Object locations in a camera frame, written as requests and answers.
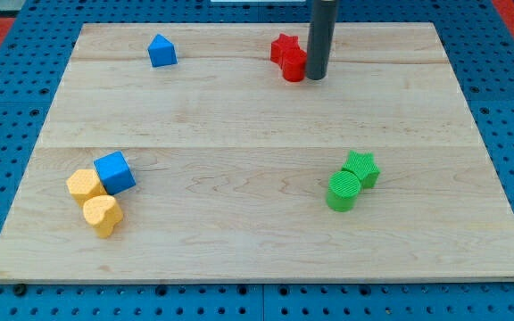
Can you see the red star block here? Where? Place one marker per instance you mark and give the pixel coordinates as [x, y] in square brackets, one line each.
[282, 46]

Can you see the light wooden board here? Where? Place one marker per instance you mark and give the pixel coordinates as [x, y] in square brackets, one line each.
[232, 164]

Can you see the green star block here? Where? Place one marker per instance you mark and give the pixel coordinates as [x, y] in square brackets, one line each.
[363, 166]

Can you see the green cylinder block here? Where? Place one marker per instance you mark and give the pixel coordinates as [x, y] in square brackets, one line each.
[342, 191]

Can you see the red cylinder block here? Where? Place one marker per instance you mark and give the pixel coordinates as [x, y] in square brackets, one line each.
[293, 64]

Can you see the blue cube block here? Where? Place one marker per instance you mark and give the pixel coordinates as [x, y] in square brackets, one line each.
[114, 173]

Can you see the blue pentagon block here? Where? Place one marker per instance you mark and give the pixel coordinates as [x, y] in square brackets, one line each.
[162, 52]

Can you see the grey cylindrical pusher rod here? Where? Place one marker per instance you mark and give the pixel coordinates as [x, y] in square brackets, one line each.
[322, 25]

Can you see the yellow heart block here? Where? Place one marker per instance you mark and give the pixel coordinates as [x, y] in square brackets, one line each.
[103, 213]

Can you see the yellow hexagon block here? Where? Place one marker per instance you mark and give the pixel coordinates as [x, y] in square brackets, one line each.
[83, 185]

